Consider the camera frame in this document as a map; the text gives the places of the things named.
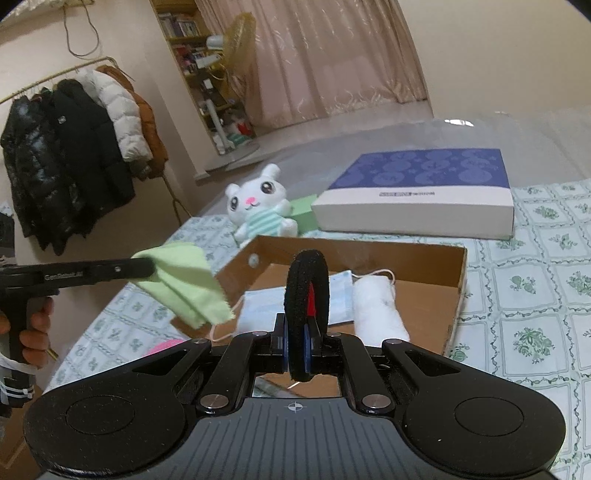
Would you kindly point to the brown jacket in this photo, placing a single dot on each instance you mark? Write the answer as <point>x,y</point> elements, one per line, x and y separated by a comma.
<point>150,124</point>

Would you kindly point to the white bunny plush toy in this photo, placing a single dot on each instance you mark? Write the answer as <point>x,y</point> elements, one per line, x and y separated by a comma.
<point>258,194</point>

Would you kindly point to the light green cloth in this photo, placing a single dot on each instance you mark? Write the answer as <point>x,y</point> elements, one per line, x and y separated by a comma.
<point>184,281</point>

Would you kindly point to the white puffer jacket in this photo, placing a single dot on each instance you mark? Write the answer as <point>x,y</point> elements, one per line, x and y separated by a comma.
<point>120,110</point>

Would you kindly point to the matte black coat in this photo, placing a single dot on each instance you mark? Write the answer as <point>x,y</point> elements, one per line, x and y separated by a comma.
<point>87,152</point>

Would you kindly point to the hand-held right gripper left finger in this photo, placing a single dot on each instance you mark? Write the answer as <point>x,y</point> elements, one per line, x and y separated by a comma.
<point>285,351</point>

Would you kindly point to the rolled white towel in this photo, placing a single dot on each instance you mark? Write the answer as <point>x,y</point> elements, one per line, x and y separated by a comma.
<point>376,309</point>

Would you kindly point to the blue and white flat box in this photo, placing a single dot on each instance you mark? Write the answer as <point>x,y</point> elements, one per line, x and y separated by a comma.
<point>415,175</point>

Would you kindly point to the standing fan with cover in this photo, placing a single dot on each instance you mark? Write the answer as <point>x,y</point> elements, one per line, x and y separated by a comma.
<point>242,55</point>

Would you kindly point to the small green box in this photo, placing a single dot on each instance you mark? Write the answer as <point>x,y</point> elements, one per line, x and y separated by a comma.
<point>304,214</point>

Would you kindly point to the cluttered bookshelf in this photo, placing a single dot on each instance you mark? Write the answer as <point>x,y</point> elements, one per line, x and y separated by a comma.
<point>184,27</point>

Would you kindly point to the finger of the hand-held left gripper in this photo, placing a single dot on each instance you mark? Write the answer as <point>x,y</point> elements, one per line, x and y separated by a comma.
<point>122,268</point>

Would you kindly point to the black round pad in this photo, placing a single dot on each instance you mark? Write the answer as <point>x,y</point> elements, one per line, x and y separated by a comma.
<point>304,277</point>

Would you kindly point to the shiny black puffer jacket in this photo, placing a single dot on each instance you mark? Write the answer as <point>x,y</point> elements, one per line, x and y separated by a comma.
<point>32,175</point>

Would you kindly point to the brown cardboard box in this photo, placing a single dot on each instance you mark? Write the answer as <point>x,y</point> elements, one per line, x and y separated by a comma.
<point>415,300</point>

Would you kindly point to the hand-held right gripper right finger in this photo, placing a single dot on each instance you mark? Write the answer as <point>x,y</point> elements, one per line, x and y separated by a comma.
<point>307,351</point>

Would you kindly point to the clear plastic sheet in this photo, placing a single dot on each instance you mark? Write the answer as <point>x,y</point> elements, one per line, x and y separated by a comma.
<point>323,152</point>

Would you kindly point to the blue face mask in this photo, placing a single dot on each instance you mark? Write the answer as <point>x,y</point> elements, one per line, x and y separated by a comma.
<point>263,309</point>

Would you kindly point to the person's left hand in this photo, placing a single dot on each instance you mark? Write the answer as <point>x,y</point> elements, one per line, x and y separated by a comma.
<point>39,318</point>

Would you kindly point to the pink patterned curtain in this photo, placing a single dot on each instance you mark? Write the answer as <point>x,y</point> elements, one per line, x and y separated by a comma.
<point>323,55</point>

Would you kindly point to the pink round object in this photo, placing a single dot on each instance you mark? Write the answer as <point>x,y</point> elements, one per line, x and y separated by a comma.
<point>166,347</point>

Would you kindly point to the bamboo clothes rack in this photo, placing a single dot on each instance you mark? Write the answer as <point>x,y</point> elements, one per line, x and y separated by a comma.
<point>92,61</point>

